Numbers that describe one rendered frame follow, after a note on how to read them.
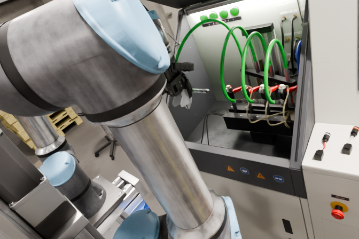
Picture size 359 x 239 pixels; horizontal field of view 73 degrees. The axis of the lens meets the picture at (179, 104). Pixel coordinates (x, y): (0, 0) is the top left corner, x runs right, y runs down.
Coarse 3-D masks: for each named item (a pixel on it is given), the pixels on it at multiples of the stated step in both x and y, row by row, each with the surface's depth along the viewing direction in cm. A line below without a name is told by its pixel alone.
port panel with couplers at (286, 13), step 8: (304, 0) 99; (280, 8) 106; (288, 8) 104; (296, 8) 102; (304, 8) 100; (280, 16) 107; (288, 16) 106; (296, 16) 104; (288, 24) 108; (296, 24) 106; (288, 32) 110; (296, 32) 108; (288, 40) 111; (288, 48) 114; (296, 48) 112; (288, 56) 116; (296, 64) 117
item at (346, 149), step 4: (356, 128) 82; (352, 132) 82; (356, 132) 81; (352, 136) 81; (348, 140) 81; (348, 144) 79; (344, 148) 78; (348, 148) 77; (352, 148) 78; (344, 152) 77; (348, 152) 76
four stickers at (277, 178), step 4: (224, 164) 105; (228, 168) 106; (232, 168) 104; (240, 168) 101; (244, 168) 99; (244, 172) 101; (248, 172) 99; (256, 172) 96; (260, 172) 95; (256, 176) 98; (260, 176) 96; (264, 176) 95; (276, 176) 91; (280, 176) 90; (276, 180) 93; (280, 180) 91
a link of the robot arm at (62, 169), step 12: (60, 156) 86; (72, 156) 88; (48, 168) 83; (60, 168) 81; (72, 168) 84; (60, 180) 81; (72, 180) 83; (84, 180) 88; (60, 192) 83; (72, 192) 84
